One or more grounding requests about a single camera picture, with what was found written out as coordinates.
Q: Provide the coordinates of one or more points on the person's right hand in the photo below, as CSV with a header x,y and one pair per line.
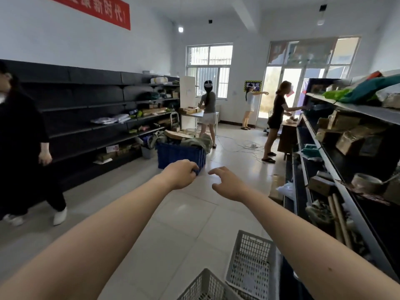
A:
x,y
232,187

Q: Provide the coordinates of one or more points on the person's left hand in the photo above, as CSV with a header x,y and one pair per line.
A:
x,y
178,175

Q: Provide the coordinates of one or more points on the person's right thumb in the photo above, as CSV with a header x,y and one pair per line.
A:
x,y
217,186

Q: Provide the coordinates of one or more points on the person's left fingers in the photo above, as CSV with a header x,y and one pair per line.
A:
x,y
192,168

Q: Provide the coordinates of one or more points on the person's left forearm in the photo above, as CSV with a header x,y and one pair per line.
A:
x,y
93,240

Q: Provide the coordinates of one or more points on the person's right forearm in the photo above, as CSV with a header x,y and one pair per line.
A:
x,y
306,246

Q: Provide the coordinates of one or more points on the blue plastic crate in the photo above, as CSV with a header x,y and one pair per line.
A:
x,y
175,157

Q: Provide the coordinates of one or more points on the grey-green cloth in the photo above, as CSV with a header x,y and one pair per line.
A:
x,y
198,143

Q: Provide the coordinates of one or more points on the grey bucket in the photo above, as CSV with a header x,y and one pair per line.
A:
x,y
147,153

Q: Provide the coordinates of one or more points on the metal stool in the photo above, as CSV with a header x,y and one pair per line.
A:
x,y
175,119

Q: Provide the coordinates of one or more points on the white table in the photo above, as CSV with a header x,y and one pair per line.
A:
x,y
195,114

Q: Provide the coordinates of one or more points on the shallow cardboard tray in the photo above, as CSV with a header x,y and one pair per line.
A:
x,y
187,110

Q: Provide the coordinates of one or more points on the white plastic bag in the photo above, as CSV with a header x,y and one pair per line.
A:
x,y
286,190

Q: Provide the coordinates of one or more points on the white cabinet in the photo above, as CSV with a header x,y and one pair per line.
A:
x,y
187,96

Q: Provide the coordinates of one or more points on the brown wooden desk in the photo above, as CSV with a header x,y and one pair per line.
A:
x,y
287,139

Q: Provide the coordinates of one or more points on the grey plastic basket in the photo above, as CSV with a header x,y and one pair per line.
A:
x,y
204,287
250,265

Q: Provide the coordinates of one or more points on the white folded bags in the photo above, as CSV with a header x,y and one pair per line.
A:
x,y
109,119

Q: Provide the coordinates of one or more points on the barred window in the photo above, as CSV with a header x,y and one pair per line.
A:
x,y
209,70

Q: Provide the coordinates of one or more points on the flat cardboard box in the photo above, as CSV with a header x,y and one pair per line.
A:
x,y
320,185

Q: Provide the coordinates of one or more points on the yellow black poster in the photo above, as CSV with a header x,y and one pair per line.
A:
x,y
257,82

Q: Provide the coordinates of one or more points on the small cardboard box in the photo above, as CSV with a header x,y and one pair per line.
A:
x,y
325,135

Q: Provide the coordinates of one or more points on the wooden stick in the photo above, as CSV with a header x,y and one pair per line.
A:
x,y
342,220

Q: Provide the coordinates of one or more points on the glass door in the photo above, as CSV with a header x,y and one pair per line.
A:
x,y
293,78

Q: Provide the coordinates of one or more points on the black shelf unit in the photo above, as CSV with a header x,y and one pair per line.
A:
x,y
78,93

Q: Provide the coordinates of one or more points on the open cardboard box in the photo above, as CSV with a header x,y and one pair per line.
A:
x,y
348,143

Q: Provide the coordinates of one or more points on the large cardboard box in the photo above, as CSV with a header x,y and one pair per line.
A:
x,y
345,121

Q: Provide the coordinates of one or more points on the brown tape roll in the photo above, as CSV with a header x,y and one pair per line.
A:
x,y
365,183

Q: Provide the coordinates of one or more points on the bright green bag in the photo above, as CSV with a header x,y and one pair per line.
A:
x,y
336,94

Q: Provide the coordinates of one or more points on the grey metal shelf unit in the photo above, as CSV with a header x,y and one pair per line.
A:
x,y
375,212

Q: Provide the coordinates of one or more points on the teal cloth bag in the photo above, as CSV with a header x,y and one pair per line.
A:
x,y
372,87

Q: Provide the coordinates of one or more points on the hanging ceiling lamp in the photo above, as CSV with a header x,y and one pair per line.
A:
x,y
321,19

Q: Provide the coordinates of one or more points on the red wall banner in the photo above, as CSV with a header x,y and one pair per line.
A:
x,y
103,10

